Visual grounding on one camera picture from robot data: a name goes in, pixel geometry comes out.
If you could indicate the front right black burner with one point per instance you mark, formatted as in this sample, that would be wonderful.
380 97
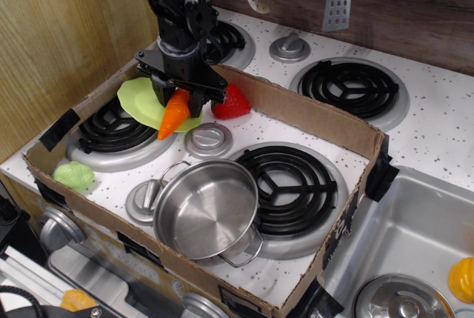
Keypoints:
300 194

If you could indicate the grey front stove knob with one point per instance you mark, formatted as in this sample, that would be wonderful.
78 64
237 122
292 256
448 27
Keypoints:
141 202

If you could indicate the grey lower oven knob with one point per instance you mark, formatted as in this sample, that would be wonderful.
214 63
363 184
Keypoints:
196 306

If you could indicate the back left black burner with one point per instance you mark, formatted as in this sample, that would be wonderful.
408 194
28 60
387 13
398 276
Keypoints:
230 45

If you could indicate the green toy lettuce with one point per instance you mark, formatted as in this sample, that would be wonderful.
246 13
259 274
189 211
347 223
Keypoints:
74 175

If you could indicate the front left black burner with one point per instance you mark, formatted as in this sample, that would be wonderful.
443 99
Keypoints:
111 140

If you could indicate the orange toy carrot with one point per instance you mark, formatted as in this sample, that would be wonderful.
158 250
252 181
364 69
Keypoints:
175 113

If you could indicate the red toy strawberry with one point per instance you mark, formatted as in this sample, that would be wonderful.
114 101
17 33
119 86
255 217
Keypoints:
234 105

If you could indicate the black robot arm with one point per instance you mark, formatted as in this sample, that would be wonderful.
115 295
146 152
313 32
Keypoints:
185 52

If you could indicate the hanging metal slotted spatula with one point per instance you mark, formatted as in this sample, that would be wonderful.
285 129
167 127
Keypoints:
336 15

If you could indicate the grey oven front knob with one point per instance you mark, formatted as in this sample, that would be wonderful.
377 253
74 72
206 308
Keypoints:
59 230

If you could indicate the orange toy food piece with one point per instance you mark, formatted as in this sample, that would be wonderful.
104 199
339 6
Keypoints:
76 300

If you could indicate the silver pot lid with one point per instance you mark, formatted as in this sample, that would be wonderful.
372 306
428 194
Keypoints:
398 295

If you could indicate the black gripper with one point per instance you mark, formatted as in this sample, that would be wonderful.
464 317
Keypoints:
188 71

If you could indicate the yellow toy pepper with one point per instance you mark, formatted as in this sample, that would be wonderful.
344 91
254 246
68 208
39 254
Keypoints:
460 280

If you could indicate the grey back stove knob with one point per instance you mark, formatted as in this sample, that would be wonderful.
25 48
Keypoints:
290 49

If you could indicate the grey oven knob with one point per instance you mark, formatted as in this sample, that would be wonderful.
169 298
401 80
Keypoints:
196 306
59 230

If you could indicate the light green toy plate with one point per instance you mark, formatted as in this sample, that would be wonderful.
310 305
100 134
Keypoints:
136 97

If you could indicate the stainless steel pot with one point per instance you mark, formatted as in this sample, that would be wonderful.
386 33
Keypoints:
210 209

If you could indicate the grey stove knob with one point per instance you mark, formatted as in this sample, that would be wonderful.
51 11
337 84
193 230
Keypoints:
208 140
141 202
290 49

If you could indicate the grey toy sink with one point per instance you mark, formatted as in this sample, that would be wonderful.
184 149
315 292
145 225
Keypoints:
421 227

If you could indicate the brown cardboard fence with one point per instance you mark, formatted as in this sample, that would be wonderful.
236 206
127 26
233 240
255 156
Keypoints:
263 287

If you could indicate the grey centre stove knob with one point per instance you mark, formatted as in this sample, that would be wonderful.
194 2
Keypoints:
208 140

